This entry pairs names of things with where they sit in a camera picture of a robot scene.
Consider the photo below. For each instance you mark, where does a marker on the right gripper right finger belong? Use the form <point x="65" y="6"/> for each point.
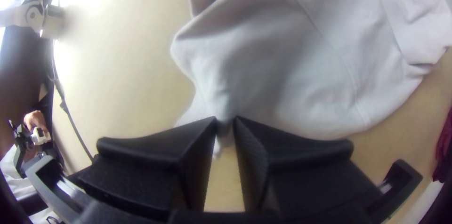
<point x="303" y="178"/>

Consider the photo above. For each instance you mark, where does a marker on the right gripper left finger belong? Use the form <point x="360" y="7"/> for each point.
<point x="152" y="171"/>

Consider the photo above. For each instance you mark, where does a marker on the white t-shirt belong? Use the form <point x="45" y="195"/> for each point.
<point x="300" y="58"/>

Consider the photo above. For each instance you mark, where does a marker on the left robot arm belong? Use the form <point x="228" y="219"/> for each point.
<point x="31" y="14"/>

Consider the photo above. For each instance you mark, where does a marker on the person's hand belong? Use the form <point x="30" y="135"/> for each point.
<point x="35" y="120"/>

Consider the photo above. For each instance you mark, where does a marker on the heap of clothes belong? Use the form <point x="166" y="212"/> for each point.
<point x="445" y="146"/>

